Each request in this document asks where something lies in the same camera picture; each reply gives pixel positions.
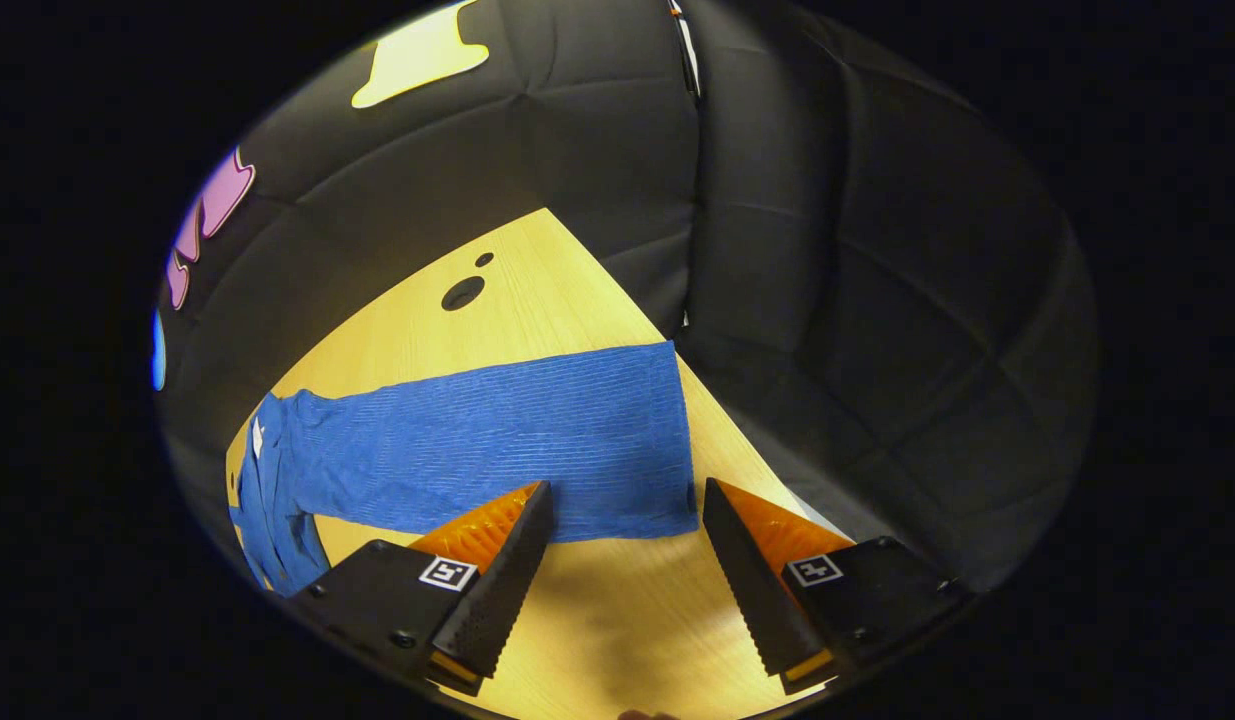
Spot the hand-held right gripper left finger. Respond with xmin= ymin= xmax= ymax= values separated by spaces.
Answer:
xmin=297 ymin=480 xmax=555 ymax=699

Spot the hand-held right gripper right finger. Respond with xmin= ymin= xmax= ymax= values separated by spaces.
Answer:
xmin=703 ymin=477 xmax=979 ymax=697

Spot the blue button shirt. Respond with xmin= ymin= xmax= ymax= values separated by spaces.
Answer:
xmin=227 ymin=340 xmax=700 ymax=598

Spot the black backdrop cloth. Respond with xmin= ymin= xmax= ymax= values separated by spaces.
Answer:
xmin=152 ymin=0 xmax=1103 ymax=601

